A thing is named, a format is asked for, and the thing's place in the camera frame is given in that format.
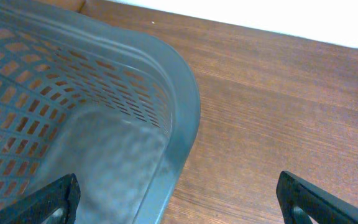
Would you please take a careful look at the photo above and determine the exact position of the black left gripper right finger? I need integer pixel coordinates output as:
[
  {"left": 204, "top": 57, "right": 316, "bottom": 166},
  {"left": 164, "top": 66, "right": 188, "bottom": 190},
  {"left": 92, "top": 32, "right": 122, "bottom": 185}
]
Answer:
[{"left": 276, "top": 170, "right": 358, "bottom": 224}]

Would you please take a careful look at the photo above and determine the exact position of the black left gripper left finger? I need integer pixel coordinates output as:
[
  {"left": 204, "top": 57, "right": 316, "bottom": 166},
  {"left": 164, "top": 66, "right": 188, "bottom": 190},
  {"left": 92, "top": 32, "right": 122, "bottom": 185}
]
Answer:
[{"left": 0, "top": 173, "right": 81, "bottom": 224}]

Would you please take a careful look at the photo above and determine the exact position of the dark grey mesh basket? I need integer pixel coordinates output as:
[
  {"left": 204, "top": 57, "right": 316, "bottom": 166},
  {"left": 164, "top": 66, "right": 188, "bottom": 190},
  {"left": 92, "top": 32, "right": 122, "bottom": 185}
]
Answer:
[{"left": 0, "top": 1, "right": 201, "bottom": 223}]

